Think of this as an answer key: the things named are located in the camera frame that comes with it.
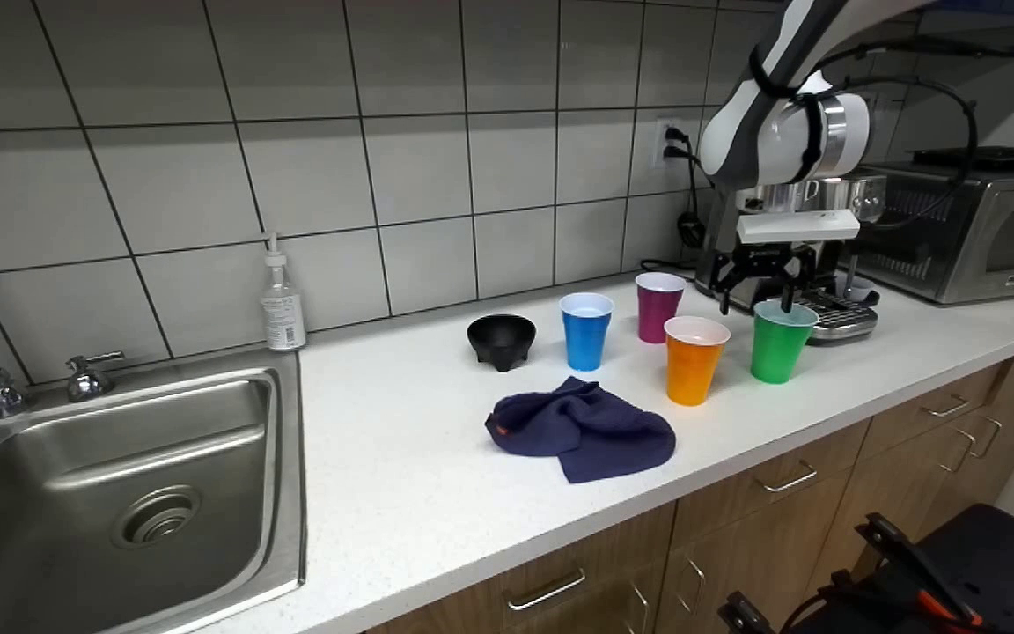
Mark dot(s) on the navy blue cloth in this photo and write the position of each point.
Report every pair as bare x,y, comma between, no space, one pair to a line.
583,436

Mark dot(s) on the silver toaster oven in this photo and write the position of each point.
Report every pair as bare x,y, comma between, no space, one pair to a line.
975,229

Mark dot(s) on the orange plastic cup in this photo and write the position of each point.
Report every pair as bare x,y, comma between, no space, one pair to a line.
693,365

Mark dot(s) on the blue plastic cup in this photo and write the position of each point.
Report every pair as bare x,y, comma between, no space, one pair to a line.
587,341

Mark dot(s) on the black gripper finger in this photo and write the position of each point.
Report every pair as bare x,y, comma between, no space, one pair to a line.
726,282
789,293

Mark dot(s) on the black cart with orange parts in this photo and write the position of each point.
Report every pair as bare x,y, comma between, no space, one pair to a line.
975,576

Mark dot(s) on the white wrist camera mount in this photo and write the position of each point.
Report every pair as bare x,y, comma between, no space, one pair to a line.
793,228

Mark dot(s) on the magenta plastic cup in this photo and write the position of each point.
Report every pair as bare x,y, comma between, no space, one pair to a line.
656,315

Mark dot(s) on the white wall power outlet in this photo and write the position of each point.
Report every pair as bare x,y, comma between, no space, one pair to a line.
671,146

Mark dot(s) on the small pale cup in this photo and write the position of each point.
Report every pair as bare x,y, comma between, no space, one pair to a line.
859,289

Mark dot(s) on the black power plug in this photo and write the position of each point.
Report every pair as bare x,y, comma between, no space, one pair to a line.
678,142

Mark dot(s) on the green plastic cup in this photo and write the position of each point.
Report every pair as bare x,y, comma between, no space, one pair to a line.
783,347

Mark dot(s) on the wooden drawer front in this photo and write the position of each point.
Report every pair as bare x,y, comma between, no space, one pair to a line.
577,566
766,517
916,461

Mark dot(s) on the stainless steel espresso machine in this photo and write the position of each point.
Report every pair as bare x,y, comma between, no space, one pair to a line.
846,320

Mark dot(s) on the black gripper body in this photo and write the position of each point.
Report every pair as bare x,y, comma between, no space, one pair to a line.
771,256

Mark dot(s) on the black bowl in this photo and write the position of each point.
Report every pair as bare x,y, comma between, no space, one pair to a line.
500,341

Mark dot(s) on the small black clamp part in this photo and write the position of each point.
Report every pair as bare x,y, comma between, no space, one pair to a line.
744,615

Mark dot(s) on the clear soap pump bottle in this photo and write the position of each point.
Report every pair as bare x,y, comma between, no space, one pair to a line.
283,311

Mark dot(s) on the stainless steel sink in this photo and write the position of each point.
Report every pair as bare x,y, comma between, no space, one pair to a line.
121,505

